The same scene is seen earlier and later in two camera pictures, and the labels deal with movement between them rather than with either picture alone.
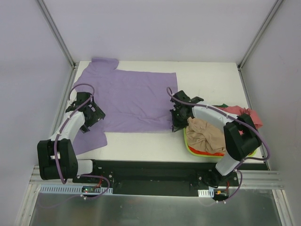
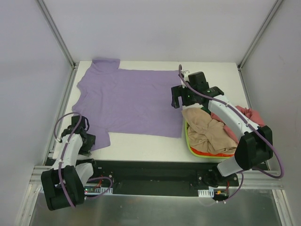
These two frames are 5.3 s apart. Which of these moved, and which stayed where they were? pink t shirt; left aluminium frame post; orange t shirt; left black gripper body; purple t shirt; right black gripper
Moved: left black gripper body; right black gripper
Stayed: purple t shirt; left aluminium frame post; pink t shirt; orange t shirt
